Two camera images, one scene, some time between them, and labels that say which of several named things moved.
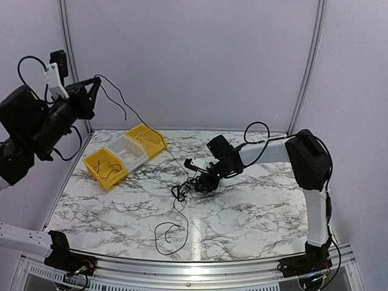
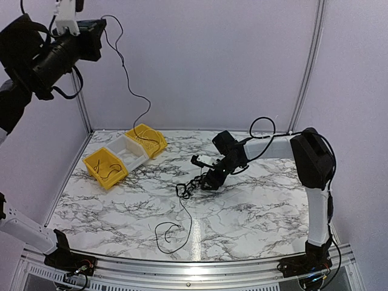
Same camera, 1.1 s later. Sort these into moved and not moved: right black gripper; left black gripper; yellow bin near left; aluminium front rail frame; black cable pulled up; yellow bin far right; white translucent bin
Moved: black cable pulled up; left black gripper
Not moved: white translucent bin; right black gripper; yellow bin near left; aluminium front rail frame; yellow bin far right
